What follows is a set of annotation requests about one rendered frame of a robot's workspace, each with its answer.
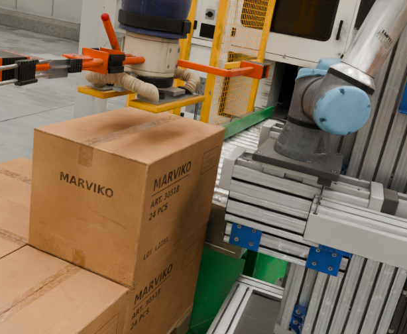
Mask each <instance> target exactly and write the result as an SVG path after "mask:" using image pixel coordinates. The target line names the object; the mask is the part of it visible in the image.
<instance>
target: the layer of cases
mask: <svg viewBox="0 0 407 334"><path fill-rule="evenodd" d="M31 175H32V160H29V159H27V158H24V157H20V158H16V159H13V160H9V161H6V162H2V163H0V334H166V333H167V332H168V331H169V329H170V328H171V327H172V326H173V325H174V324H175V323H176V322H177V320H178V319H179V318H180V317H181V316H182V314H183V313H184V312H185V311H186V310H187V309H188V308H189V307H190V306H191V304H192V303H193V300H194V294H195V290H196V283H197V279H198V272H199V269H200V262H201V258H202V251H203V247H204V241H205V234H206V230H207V223H208V222H207V223H206V224H204V225H203V226H202V227H201V228H200V229H198V230H197V231H196V232H195V233H194V234H193V235H192V236H191V237H189V238H188V239H187V240H186V241H185V242H183V243H182V244H181V245H180V246H179V247H178V248H177V249H176V250H174V251H173V252H172V253H171V254H170V255H168V256H167V257H166V258H165V259H164V260H163V261H162V262H161V263H160V264H158V265H157V266H156V267H155V268H153V269H152V270H151V271H150V272H149V273H148V274H147V275H146V276H145V277H143V278H142V279H141V280H140V281H139V282H137V283H136V284H135V285H134V286H133V287H132V288H130V287H128V286H126V285H123V284H121V283H118V282H116V281H114V280H111V279H109V278H106V277H104V276H102V275H100V274H97V273H95V272H92V271H90V270H88V269H85V268H83V267H81V266H78V265H76V264H73V263H71V262H68V261H67V260H64V259H62V258H59V257H57V256H54V255H52V254H50V253H47V252H44V251H43V250H40V249H37V248H35V247H32V246H30V245H28V238H29V213H30V189H31Z"/></svg>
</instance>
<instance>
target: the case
mask: <svg viewBox="0 0 407 334"><path fill-rule="evenodd" d="M224 136H225V128H223V127H218V126H216V125H211V124H208V123H204V122H201V121H197V120H193V119H189V118H186V117H181V116H179V115H174V114H171V113H167V112H162V113H157V114H155V113H151V112H148V111H143V110H141V109H137V108H134V107H124V108H121V109H116V110H112V111H107V112H103V113H98V114H95V115H89V116H86V117H80V118H77V119H72V120H68V121H63V122H59V123H54V124H51V125H45V126H42V127H37V128H34V137H33V150H32V175H31V189H30V213H29V238H28V245H30V246H32V247H35V248H37V249H40V250H42V251H44V252H47V253H50V254H52V255H54V256H57V257H59V258H62V259H64V260H67V261H68V262H71V263H73V264H76V265H78V266H81V267H83V268H85V269H88V270H90V271H92V272H95V273H97V274H100V275H102V276H104V277H106V278H109V279H111V280H114V281H116V282H118V283H121V284H123V285H126V286H128V287H130V288H132V287H133V286H134V285H135V284H136V283H137V282H139V281H140V280H141V279H142V278H143V277H145V276H146V275H147V274H148V273H149V272H150V271H151V270H152V269H153V268H155V267H156V266H157V265H158V264H160V263H161V262H162V261H163V260H164V259H165V258H166V257H167V256H168V255H170V254H171V253H172V252H173V251H174V250H176V249H177V248H178V247H179V246H180V245H181V244H182V243H183V242H185V241H186V240H187V239H188V238H189V237H191V236H192V235H193V234H194V233H195V232H196V231H197V230H198V229H200V228H201V227H202V226H203V225H204V224H206V223H207V222H208V221H209V214H210V210H211V204H212V199H213V193H214V189H215V183H216V178H217V172H218V168H219V161H220V157H221V151H222V146H223V140H224Z"/></svg>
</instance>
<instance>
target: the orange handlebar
mask: <svg viewBox="0 0 407 334"><path fill-rule="evenodd" d="M61 57H63V58H67V59H74V58H82V59H83V62H82V65H83V66H82V70H92V69H93V67H101V66H102V65H103V60H102V59H101V58H91V57H90V56H84V55H82V54H80V55H79V54H63V56H61ZM144 62H145V58H144V57H143V56H133V57H125V61H124V65H129V64H143V63H144ZM177 65H178V66H179V67H183V68H188V69H191V70H197V71H200V72H205V73H209V74H214V75H217V76H222V77H228V78H232V77H236V76H243V75H247V74H252V73H253V70H254V68H252V67H246V68H237V69H232V70H225V69H222V68H216V67H213V66H208V65H204V64H199V63H195V62H190V61H187V60H181V59H179V60H178V63H177ZM48 69H49V65H48V63H45V64H38V65H36V72H41V71H47V70H48Z"/></svg>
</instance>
